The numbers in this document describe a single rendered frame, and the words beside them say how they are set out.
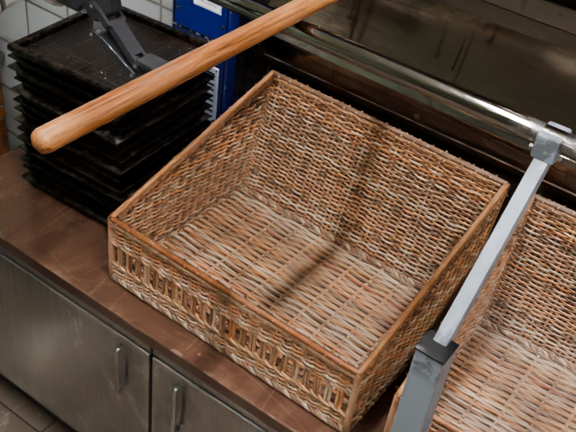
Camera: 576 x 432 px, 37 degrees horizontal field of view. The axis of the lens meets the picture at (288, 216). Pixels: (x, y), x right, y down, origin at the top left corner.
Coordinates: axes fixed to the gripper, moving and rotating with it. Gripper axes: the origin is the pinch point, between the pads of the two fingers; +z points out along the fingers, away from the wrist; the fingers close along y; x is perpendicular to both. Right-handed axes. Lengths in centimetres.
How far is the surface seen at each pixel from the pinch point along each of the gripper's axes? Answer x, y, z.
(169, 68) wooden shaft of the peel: 9.4, -1.0, 7.5
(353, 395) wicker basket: -5, 51, 35
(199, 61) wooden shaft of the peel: 4.8, -0.5, 8.2
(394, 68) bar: -18.2, 2.7, 23.7
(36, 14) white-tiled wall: -53, 51, -95
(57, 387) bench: 0, 98, -31
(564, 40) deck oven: -56, 7, 35
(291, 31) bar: -17.5, 3.6, 6.5
